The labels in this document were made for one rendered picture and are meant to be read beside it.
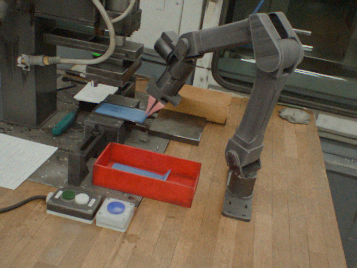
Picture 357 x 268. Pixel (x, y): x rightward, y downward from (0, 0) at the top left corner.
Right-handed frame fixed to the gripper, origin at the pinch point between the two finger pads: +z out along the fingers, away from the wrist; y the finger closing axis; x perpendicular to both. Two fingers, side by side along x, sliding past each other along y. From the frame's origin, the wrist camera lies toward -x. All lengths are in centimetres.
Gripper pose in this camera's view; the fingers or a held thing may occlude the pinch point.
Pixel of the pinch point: (147, 113)
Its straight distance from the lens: 117.8
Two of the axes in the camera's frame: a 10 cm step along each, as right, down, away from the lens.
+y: -8.0, -5.9, -1.0
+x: -1.9, 4.1, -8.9
